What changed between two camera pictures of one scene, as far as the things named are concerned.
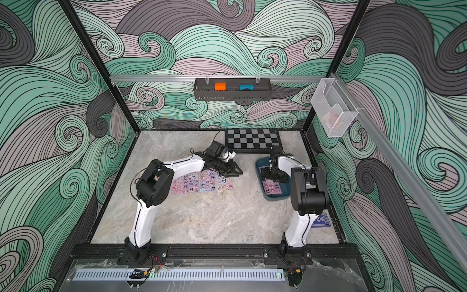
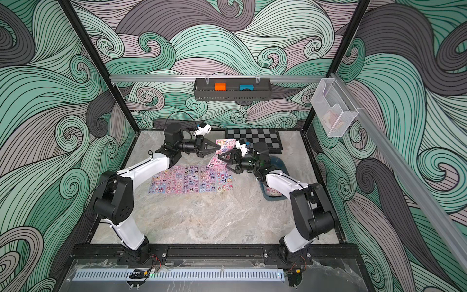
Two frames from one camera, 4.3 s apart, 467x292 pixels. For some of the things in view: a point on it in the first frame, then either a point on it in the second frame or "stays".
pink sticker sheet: (208, 180) stays
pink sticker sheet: (225, 184) stays
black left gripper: (231, 165) → (199, 145)
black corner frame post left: (68, 5) stays
